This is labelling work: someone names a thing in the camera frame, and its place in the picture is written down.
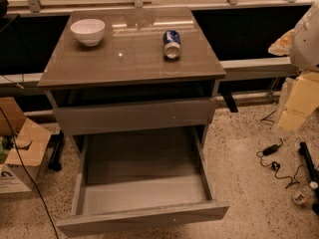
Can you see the grey drawer cabinet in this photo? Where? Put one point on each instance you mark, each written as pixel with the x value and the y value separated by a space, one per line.
pixel 128 65

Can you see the clear plastic bottle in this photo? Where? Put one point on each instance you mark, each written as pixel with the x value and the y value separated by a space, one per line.
pixel 304 193

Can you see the open grey middle drawer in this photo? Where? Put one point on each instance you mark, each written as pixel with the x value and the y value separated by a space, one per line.
pixel 141 179

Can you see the black stand leg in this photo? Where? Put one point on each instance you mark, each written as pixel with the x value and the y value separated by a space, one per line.
pixel 56 141
pixel 314 174

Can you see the blue pepsi can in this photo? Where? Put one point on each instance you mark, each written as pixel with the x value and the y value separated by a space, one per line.
pixel 171 44

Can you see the open cardboard box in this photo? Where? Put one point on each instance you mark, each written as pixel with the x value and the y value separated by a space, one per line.
pixel 23 145

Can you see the closed grey top drawer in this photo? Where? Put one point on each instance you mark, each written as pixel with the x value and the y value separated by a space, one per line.
pixel 134 116

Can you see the black stand leg left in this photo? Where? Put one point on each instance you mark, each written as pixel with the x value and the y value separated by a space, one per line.
pixel 56 141

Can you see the white ceramic bowl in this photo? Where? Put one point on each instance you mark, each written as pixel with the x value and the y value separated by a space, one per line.
pixel 89 32

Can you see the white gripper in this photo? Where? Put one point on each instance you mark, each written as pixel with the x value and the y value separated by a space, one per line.
pixel 306 45

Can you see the black stand leg right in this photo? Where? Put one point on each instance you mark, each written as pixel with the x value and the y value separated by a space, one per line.
pixel 314 174

